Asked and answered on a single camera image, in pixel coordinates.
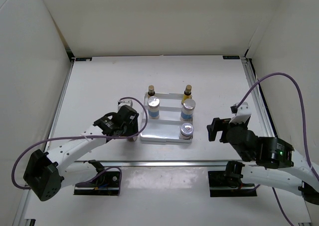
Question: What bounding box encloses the dark white-lid jar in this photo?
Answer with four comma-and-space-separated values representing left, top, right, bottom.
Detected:
127, 136, 138, 142

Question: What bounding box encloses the pale white-lid jar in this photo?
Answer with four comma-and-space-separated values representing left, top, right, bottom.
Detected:
179, 123, 194, 140

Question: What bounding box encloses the silver-lid spice jar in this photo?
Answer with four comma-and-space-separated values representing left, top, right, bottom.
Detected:
180, 99, 196, 121
147, 96, 160, 119

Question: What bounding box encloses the yellow sauce bottle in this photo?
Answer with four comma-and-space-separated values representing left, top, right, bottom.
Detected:
181, 84, 192, 104
147, 85, 156, 98

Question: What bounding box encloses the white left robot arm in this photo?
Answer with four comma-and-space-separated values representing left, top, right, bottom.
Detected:
23, 105, 139, 202

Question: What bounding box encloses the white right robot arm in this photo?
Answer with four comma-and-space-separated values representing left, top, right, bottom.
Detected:
206, 118, 319, 205

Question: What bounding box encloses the white three-compartment tray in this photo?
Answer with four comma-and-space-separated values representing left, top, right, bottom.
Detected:
140, 93, 194, 144

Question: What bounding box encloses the right dark table label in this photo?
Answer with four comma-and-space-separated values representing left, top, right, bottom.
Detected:
222, 55, 240, 60

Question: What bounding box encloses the dark table label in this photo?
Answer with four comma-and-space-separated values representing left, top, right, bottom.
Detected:
75, 57, 92, 62
222, 55, 240, 60

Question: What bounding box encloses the left dark table label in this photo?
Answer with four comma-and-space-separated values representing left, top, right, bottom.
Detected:
75, 57, 92, 62

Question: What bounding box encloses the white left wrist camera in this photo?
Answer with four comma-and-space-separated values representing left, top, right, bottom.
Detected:
118, 99, 133, 111

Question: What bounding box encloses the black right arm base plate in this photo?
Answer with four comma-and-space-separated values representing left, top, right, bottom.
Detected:
208, 171, 257, 198

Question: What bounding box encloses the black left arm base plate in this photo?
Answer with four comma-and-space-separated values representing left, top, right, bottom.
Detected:
73, 166, 122, 196

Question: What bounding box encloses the left aluminium frame rail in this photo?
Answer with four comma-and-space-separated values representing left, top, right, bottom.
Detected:
34, 48, 75, 169

